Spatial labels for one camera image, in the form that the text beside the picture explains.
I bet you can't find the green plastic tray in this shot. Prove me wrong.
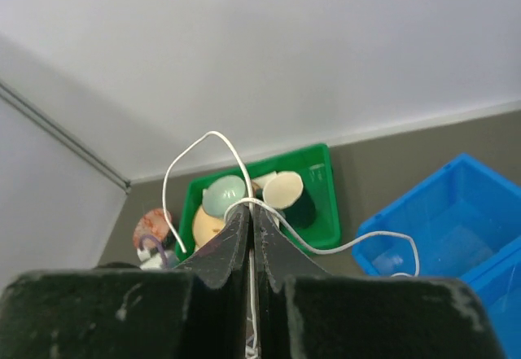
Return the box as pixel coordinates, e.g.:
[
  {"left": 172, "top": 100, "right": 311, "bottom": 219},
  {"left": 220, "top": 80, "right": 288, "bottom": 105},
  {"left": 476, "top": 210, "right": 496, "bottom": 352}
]
[{"left": 175, "top": 143, "right": 342, "bottom": 261}]

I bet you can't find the dark green mug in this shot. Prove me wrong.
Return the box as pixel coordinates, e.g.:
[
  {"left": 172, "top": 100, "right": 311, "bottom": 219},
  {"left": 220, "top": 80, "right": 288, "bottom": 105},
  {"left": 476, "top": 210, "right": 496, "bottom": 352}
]
[{"left": 262, "top": 171, "right": 317, "bottom": 229}]

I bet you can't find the peach ceramic plate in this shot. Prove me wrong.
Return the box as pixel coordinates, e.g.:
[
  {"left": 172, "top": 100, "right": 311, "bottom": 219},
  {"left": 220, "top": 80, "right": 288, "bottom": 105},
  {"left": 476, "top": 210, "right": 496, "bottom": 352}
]
[{"left": 192, "top": 206, "right": 225, "bottom": 249}]

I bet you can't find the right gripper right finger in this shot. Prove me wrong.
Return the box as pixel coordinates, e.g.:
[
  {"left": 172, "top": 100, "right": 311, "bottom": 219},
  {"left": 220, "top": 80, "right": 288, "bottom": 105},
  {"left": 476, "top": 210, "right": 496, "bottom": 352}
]
[{"left": 253, "top": 208, "right": 505, "bottom": 358}]

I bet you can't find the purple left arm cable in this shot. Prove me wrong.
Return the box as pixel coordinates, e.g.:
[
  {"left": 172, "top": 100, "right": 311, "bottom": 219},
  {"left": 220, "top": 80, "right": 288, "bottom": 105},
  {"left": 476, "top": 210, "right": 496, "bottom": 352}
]
[{"left": 138, "top": 234, "right": 169, "bottom": 266}]

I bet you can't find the light blue ceramic bowl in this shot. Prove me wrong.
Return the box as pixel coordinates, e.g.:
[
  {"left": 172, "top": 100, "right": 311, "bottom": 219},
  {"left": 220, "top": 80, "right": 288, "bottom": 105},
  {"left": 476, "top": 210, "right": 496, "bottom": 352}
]
[{"left": 202, "top": 175, "right": 247, "bottom": 218}]

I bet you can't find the blue plastic divided bin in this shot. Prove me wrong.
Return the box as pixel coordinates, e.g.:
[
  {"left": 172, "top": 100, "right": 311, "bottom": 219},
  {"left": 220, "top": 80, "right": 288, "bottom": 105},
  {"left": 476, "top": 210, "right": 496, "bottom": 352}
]
[{"left": 352, "top": 154, "right": 520, "bottom": 358}]

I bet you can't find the red patterned small bowl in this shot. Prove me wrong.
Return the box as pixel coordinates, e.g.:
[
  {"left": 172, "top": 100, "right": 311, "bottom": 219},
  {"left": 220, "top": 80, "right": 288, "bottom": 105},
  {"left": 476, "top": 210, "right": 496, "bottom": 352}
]
[{"left": 133, "top": 208, "right": 175, "bottom": 248}]

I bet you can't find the white cable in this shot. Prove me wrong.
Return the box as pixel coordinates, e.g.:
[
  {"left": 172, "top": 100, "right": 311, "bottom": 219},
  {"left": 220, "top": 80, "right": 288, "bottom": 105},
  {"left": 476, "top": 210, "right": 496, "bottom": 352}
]
[{"left": 161, "top": 130, "right": 421, "bottom": 356}]

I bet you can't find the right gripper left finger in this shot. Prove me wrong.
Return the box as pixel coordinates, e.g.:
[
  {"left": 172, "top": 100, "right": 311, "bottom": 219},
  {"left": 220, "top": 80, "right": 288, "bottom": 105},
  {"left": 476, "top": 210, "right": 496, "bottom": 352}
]
[{"left": 1, "top": 207, "right": 249, "bottom": 358}]

